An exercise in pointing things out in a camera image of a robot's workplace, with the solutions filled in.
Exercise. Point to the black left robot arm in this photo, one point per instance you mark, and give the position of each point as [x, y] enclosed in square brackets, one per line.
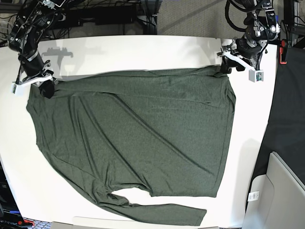
[260, 22]

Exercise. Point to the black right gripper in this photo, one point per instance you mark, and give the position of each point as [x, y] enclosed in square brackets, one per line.
[35, 67]

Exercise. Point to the grey plastic bin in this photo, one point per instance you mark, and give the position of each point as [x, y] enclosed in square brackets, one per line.
[277, 199]

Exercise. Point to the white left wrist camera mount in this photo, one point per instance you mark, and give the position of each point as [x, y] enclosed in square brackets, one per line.
[253, 74]

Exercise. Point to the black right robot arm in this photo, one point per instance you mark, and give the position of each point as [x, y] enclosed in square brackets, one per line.
[31, 24]

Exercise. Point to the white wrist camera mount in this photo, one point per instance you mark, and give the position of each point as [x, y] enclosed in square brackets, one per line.
[18, 88]
[253, 74]

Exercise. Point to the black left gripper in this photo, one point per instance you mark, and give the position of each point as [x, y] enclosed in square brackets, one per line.
[249, 50]

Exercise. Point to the dark green long-sleeve shirt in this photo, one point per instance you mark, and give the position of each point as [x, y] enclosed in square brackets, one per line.
[164, 132]

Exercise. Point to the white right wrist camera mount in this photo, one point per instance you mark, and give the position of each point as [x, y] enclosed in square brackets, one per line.
[18, 88]

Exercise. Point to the red clamp on table edge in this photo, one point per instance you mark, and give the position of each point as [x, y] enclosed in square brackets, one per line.
[283, 51]

